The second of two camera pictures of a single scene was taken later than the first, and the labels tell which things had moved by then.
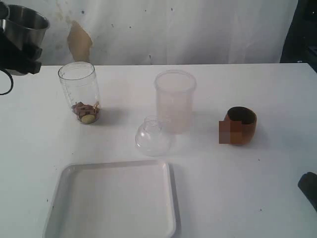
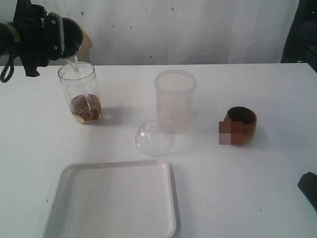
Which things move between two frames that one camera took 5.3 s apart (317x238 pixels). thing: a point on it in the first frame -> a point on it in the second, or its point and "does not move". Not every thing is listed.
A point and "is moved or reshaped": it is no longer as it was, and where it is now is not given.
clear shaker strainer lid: (152, 139) does not move
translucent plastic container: (175, 92) does not move
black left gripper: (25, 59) -> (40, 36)
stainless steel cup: (25, 26) is moved or reshaped
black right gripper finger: (307, 184) does not move
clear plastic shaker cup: (79, 81) does not move
